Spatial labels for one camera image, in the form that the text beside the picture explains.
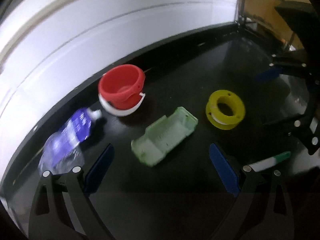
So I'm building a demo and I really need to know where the red toy bucket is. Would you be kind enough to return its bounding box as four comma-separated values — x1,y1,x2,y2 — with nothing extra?
98,64,146,117

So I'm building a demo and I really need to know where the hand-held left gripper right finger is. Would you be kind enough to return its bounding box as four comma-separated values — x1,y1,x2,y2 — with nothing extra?
209,143,295,240

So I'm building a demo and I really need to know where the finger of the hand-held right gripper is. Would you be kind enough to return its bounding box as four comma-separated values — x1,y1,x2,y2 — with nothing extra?
252,54,311,83
264,112,320,156

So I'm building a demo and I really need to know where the white green stick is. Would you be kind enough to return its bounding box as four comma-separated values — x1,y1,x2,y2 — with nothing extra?
246,151,292,172

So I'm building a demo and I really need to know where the yellow tape spool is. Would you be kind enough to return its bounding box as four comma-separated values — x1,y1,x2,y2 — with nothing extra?
205,90,246,131

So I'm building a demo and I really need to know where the crushed blue plastic bottle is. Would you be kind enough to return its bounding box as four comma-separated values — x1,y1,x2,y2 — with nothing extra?
37,108,103,175

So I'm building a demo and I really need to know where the black wire rack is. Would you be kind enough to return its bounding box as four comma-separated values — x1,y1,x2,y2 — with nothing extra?
236,0,300,53

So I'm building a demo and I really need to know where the green plastic tray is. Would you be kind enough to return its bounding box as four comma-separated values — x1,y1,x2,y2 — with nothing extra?
131,107,199,167

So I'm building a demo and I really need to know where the wooden cutting board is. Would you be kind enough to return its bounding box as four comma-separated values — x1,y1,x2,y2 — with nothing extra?
244,0,304,53

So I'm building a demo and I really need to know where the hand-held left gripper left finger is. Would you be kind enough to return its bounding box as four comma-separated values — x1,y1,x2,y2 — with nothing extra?
28,143,115,240

